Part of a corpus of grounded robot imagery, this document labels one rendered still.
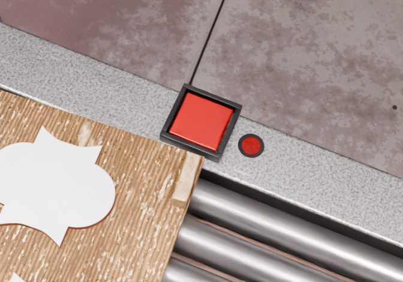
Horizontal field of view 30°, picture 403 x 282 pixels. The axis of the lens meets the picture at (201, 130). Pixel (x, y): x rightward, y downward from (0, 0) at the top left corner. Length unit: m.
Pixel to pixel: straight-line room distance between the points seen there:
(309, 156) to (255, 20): 1.24
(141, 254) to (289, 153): 0.22
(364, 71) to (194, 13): 0.49
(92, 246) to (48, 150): 0.12
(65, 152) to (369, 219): 0.35
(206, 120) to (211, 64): 1.13
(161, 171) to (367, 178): 0.25
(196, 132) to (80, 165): 0.14
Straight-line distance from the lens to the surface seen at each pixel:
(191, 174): 0.82
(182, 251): 0.85
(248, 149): 0.89
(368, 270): 0.87
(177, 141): 0.87
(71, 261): 0.82
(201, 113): 0.89
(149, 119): 0.90
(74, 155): 0.85
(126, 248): 0.82
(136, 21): 2.08
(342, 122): 2.00
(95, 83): 0.93
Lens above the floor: 1.72
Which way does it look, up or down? 64 degrees down
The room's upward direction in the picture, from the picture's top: 10 degrees clockwise
